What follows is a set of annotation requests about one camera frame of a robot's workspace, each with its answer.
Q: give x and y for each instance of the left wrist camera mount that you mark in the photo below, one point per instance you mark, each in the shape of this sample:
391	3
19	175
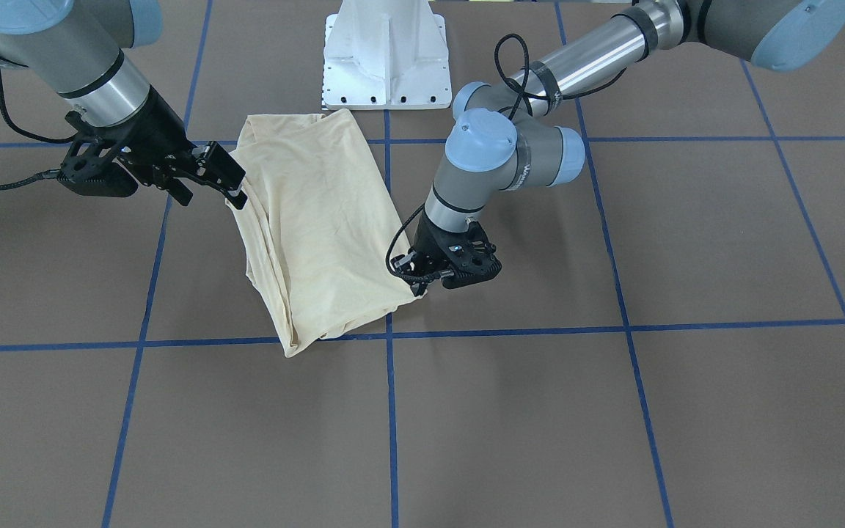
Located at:
471	257

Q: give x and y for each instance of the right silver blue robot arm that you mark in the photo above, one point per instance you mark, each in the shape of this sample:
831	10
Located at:
78	49

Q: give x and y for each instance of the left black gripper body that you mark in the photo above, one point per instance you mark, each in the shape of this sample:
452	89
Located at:
426	238

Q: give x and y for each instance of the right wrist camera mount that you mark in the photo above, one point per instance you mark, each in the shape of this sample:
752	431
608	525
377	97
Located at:
90	166

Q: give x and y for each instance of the cream long-sleeve printed shirt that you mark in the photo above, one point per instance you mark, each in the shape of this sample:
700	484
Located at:
316	226

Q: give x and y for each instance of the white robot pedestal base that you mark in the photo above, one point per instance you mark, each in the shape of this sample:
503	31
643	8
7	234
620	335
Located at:
385	55

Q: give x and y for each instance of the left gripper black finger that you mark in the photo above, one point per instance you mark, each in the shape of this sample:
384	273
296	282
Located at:
403	266

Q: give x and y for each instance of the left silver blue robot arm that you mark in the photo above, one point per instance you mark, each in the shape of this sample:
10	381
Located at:
498	142

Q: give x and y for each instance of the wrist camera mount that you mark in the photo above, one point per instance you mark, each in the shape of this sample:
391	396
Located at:
471	257
90	166

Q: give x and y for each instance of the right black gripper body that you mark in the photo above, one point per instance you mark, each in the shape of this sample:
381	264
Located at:
159	123

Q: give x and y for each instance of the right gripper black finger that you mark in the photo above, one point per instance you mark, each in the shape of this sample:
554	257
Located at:
214	167
177	190

